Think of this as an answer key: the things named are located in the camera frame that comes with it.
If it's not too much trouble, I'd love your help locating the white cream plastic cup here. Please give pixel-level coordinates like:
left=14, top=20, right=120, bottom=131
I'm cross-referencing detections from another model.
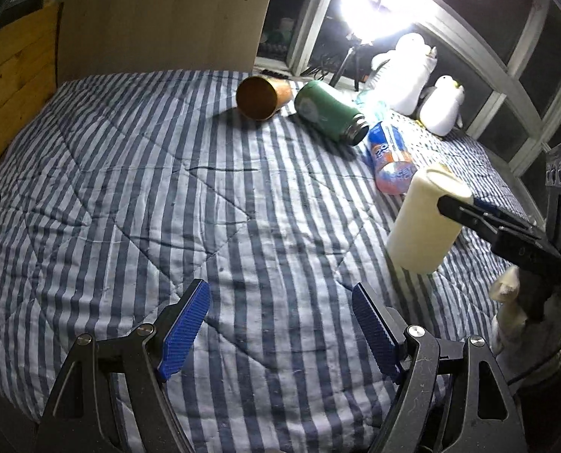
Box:
left=386, top=164, right=474, bottom=274

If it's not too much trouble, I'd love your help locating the large white penguin plush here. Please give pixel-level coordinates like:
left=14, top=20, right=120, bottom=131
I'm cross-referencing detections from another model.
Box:
left=364, top=33, right=437, bottom=116

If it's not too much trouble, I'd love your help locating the blue striped quilt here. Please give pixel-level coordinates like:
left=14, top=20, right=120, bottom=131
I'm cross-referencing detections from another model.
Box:
left=0, top=71, right=506, bottom=452

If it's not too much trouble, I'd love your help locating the cream stuffed toy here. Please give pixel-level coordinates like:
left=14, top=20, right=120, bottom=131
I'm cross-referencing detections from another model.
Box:
left=488, top=265, right=561, bottom=393

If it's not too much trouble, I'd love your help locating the small white penguin plush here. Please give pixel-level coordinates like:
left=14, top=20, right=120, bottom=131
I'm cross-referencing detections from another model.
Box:
left=417, top=75, right=465, bottom=137

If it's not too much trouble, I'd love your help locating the orange pine headboard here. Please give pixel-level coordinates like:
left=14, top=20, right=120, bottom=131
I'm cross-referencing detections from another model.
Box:
left=0, top=4, right=60, bottom=158

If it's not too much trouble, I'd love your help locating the orange brown cup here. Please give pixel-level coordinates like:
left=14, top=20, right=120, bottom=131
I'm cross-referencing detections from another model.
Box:
left=235, top=76, right=293, bottom=122

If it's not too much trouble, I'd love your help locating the light wood board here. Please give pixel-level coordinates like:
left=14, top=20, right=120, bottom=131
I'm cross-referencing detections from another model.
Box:
left=57, top=0, right=270, bottom=82

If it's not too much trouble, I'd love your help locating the green insulated bottle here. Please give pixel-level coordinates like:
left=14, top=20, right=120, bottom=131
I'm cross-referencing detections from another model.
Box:
left=295, top=80, right=369, bottom=146

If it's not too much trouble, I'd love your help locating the black power strip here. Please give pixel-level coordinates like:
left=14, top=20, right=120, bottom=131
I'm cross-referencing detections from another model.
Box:
left=260, top=69, right=291, bottom=80

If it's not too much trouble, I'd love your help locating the orange soda bottle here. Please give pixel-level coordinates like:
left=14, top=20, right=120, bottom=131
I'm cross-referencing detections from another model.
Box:
left=368, top=121, right=417, bottom=195

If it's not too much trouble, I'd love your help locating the ring light on tripod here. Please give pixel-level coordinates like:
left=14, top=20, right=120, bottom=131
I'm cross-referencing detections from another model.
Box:
left=329, top=0, right=429, bottom=87

